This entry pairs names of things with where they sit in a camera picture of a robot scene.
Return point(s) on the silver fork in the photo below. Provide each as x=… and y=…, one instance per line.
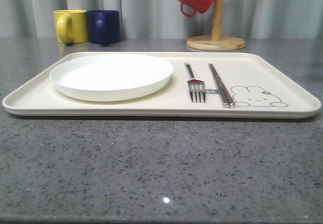
x=197, y=90

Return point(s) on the white round plate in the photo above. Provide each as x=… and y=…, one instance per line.
x=111, y=77

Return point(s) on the wooden mug tree stand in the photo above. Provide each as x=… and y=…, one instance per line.
x=216, y=41

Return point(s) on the dark blue mug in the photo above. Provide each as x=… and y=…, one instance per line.
x=103, y=26

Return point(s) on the beige rabbit serving tray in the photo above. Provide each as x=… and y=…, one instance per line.
x=258, y=89

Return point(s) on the yellow mug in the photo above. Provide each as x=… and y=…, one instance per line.
x=71, y=26

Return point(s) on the grey curtain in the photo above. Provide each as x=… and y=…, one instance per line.
x=162, y=19

